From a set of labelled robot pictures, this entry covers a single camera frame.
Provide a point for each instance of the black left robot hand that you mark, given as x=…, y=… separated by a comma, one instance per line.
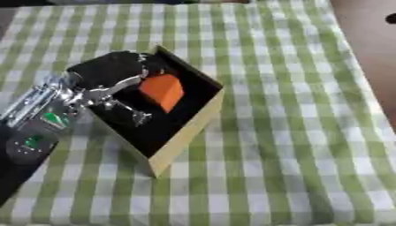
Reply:
x=105, y=69

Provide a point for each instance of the orange block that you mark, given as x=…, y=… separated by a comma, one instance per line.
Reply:
x=162, y=89

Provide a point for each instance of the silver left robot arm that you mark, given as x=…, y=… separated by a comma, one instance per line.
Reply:
x=38, y=117

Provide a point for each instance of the tan cardboard box black inside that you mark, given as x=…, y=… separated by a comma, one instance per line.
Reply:
x=180, y=123

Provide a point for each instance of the dark round object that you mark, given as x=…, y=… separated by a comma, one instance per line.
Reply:
x=391, y=18

